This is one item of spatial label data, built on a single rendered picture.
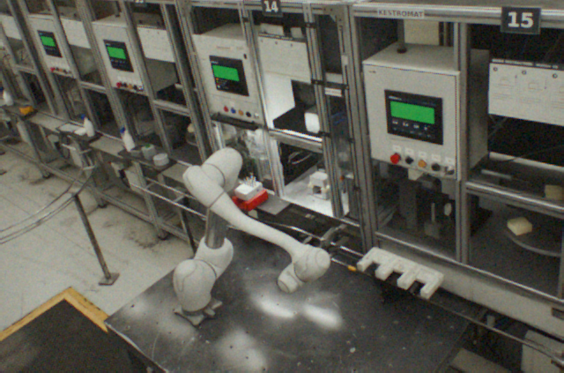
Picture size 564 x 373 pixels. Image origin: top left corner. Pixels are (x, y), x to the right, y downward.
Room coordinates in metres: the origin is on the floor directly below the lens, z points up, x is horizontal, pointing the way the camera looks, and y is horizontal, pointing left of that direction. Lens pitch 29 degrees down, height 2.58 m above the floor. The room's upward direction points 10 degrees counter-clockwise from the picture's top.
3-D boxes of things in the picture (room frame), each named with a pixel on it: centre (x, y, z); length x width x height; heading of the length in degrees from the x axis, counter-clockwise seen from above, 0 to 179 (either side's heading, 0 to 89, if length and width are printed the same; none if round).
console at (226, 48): (2.88, 0.13, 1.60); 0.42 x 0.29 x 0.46; 43
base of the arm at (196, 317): (2.11, 0.55, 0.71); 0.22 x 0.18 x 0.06; 43
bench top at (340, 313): (1.98, 0.16, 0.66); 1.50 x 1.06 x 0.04; 43
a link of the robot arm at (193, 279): (2.14, 0.55, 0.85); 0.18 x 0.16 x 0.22; 148
